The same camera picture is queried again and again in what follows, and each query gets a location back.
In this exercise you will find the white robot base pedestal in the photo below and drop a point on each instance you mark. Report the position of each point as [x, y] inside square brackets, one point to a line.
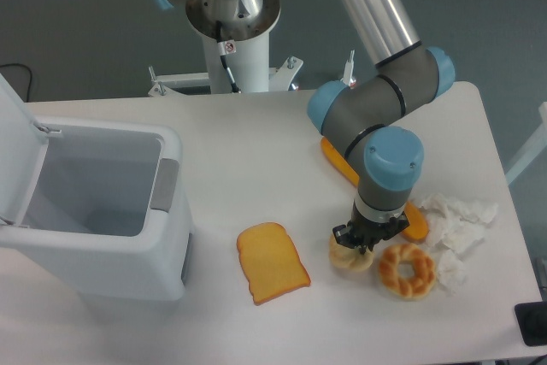
[232, 67]

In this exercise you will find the white open trash bin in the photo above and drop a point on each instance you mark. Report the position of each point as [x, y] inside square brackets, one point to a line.
[99, 204]

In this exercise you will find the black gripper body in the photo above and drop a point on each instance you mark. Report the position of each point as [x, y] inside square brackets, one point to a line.
[367, 233]

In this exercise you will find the braided ring bread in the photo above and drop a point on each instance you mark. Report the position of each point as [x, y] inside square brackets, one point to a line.
[407, 271]

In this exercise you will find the round pale bread bun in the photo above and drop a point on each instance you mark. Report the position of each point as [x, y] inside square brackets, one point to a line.
[349, 259]

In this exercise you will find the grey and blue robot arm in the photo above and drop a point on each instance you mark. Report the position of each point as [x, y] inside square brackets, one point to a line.
[360, 122]

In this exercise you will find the crumpled white tissue paper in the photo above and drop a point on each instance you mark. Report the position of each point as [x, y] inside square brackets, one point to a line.
[455, 228]

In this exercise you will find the long orange baguette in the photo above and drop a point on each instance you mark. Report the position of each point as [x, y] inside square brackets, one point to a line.
[418, 228]

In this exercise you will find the toast bread slice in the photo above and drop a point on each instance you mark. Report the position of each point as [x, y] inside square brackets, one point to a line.
[270, 262]

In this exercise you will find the white frame bar right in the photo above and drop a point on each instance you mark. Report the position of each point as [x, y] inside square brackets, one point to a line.
[530, 150]

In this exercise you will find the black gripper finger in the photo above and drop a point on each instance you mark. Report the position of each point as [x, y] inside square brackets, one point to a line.
[396, 225]
[343, 236]

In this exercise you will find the black device at table edge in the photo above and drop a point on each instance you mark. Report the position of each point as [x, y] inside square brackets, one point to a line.
[531, 318]

